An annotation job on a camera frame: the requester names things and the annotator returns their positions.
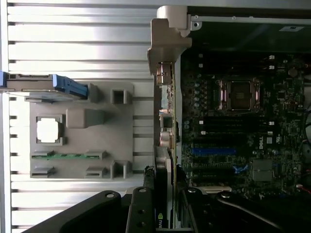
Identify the green RAM stick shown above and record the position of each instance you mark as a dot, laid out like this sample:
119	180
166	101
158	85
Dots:
70	155

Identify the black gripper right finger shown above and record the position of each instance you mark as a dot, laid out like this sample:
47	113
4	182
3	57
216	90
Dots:
199	213

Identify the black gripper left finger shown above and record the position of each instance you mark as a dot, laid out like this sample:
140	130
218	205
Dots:
143	213

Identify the round coin cell battery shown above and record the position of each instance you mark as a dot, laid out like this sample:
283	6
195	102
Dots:
293	72

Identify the hard disk in blue caddy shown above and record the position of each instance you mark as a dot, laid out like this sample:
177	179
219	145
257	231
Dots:
60	83

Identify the grey parts rack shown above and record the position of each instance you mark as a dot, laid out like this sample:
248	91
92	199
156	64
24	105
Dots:
80	145

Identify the green motherboard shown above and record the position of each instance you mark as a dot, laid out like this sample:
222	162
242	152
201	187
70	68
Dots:
286	116

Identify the white expansion slot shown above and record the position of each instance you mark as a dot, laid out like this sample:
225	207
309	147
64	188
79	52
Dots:
215	188

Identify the black RAM slot bank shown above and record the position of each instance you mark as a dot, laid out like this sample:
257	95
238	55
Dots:
252	63
238	125

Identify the black open PC case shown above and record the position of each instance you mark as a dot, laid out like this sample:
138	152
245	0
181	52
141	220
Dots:
243	31

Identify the blue expansion slot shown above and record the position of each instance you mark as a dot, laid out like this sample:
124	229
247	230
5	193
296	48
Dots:
213	151

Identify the metal CPU socket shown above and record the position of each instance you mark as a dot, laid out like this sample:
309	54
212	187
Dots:
239	95

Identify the silver CPU chip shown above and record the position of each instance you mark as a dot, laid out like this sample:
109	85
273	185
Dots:
47	131

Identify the white barcode sticker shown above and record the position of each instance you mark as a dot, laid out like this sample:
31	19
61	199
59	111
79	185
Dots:
291	28

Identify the silver chipset heatsink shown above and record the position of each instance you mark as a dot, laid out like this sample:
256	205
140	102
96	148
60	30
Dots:
263	170

